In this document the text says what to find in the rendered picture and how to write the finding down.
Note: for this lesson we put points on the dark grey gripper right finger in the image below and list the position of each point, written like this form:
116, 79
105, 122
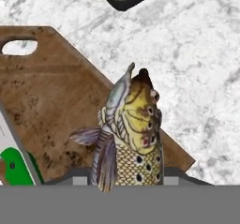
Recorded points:
175, 177

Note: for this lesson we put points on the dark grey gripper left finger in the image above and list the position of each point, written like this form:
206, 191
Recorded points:
79, 178

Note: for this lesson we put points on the yellow scaly fish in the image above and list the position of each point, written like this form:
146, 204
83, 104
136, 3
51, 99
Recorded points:
132, 134

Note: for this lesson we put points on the brown wooden cutting board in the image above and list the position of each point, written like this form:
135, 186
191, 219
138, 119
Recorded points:
53, 102

